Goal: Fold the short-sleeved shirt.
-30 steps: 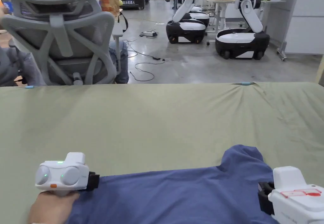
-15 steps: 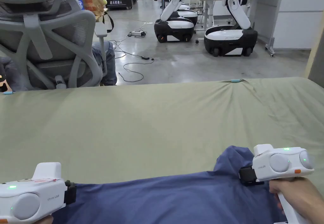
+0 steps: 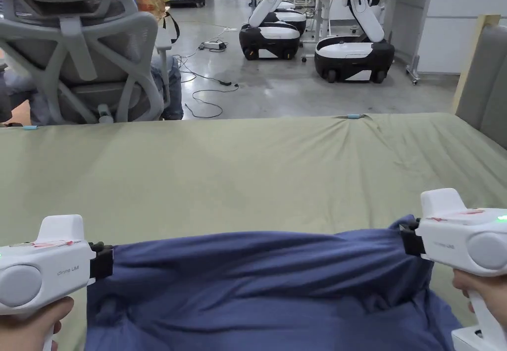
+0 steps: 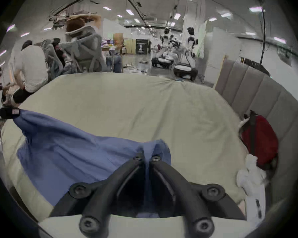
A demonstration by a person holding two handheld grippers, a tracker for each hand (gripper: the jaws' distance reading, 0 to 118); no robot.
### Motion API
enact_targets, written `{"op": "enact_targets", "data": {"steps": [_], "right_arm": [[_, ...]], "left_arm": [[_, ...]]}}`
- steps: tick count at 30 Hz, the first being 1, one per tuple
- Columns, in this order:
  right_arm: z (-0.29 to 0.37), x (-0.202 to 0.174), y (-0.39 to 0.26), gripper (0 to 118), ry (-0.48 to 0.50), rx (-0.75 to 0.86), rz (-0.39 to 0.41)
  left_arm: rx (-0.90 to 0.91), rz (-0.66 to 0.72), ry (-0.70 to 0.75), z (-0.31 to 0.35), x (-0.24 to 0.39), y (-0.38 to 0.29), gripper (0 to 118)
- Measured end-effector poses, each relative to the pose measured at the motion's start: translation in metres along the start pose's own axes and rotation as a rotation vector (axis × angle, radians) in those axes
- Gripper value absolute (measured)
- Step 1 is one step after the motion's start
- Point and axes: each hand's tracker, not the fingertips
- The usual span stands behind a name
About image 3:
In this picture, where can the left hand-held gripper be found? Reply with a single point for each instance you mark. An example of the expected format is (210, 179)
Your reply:
(47, 268)

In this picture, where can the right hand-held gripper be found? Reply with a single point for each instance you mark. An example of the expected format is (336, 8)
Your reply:
(459, 240)

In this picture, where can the dark blue shirt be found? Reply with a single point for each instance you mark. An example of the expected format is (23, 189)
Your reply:
(253, 291)

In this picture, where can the person's right hand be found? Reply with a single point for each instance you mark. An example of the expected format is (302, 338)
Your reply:
(463, 281)

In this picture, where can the person's left hand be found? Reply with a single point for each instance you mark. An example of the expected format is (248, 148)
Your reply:
(27, 327)

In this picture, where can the light blue sheet clip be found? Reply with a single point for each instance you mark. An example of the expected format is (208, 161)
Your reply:
(30, 128)
(353, 116)

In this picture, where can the grey padded headboard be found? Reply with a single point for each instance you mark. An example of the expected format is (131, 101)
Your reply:
(489, 85)

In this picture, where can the white black wheeled robot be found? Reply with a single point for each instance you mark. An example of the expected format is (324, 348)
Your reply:
(269, 36)
(352, 56)
(294, 15)

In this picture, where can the bed with pale green sheet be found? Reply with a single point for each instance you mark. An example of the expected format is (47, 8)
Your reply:
(237, 169)

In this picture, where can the white power strip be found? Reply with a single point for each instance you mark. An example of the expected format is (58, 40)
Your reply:
(214, 45)

